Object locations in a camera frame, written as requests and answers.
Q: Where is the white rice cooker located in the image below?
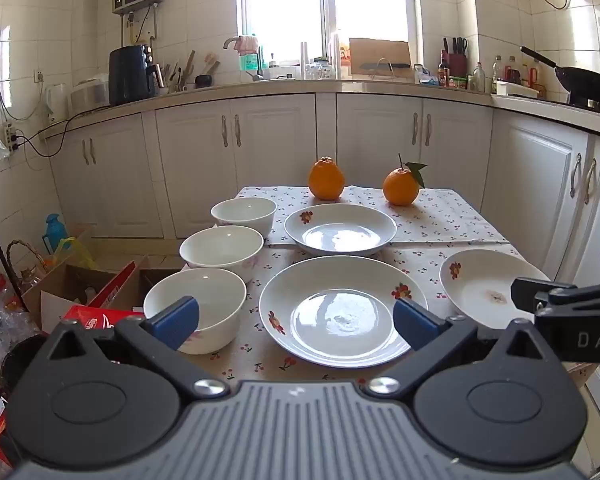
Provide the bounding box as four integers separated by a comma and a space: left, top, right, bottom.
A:
69, 76, 112, 114

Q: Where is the white plate with fruit print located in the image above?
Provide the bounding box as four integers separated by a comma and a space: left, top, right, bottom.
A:
283, 203, 398, 257
258, 255, 429, 369
439, 248, 551, 317

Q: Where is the white power strip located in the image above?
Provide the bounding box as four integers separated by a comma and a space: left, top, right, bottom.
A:
0, 121, 22, 154

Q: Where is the red carton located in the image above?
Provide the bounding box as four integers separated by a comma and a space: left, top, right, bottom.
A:
61, 305, 146, 332

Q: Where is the white electric kettle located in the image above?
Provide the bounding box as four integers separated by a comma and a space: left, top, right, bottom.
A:
44, 83, 71, 124

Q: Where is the black wok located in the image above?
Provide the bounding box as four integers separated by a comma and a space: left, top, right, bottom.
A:
520, 46, 600, 107

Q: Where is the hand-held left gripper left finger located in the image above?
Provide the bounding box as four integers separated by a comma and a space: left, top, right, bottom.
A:
45, 296, 231, 401

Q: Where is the blue thermos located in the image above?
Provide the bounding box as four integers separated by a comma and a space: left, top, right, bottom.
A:
45, 213, 69, 254

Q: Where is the yellow plastic bag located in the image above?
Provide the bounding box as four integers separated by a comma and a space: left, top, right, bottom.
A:
55, 236, 97, 271

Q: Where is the red knife block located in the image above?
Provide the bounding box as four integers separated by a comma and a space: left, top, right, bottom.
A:
441, 37, 469, 89

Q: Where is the wooden cutting board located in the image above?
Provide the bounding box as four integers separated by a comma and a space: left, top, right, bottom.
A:
349, 38, 414, 80

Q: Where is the white bowl with pink flowers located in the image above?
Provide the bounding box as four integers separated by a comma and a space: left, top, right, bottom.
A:
179, 225, 265, 284
210, 197, 278, 239
143, 267, 248, 355

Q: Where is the brown cardboard box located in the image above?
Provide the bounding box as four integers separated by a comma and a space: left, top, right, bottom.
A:
22, 255, 150, 334

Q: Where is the kitchen window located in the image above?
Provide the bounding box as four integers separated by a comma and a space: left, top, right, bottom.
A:
237, 0, 422, 67

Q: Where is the orange with green leaf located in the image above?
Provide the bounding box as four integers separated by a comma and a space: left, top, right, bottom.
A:
382, 154, 428, 206

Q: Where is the white box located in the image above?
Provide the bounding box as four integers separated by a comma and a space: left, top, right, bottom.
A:
495, 80, 541, 99

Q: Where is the cherry print tablecloth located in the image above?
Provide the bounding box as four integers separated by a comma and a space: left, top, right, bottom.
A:
182, 186, 598, 397

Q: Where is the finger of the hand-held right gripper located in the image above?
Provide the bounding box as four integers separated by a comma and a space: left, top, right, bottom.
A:
510, 276, 600, 314

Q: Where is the wicker basket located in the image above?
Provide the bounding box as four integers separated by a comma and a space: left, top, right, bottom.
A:
6, 240, 49, 297

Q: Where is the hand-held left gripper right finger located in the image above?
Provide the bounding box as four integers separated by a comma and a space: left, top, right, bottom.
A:
367, 298, 548, 401

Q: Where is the dark blue air fryer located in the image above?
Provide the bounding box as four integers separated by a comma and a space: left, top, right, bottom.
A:
108, 44, 165, 106

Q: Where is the orange with pointed top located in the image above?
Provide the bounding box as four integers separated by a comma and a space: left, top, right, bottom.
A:
308, 156, 346, 201

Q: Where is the sink faucet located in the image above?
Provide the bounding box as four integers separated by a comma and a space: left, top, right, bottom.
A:
223, 36, 264, 81

